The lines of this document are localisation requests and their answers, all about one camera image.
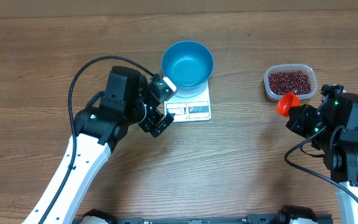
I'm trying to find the red scoop blue handle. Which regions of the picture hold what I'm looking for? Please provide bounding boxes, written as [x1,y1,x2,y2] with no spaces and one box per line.
[276,92,300,117]

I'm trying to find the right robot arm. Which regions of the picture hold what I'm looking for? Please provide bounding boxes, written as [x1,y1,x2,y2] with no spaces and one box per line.
[277,86,358,223]

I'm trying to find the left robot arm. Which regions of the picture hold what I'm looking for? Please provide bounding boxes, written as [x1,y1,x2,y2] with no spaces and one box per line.
[24,66,177,223]

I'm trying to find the white digital kitchen scale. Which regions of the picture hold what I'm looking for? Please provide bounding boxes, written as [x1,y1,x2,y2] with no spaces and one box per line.
[164,77,212,123]

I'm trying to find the blue bowl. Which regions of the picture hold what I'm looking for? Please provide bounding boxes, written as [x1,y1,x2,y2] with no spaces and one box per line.
[161,40,214,90]

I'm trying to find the red beans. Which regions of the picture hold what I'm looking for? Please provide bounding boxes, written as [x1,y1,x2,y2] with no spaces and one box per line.
[268,71,311,95]

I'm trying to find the clear plastic container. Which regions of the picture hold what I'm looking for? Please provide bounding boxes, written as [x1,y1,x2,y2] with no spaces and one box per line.
[264,63,317,101]

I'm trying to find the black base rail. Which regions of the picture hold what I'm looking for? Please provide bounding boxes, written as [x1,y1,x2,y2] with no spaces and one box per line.
[72,205,334,224]

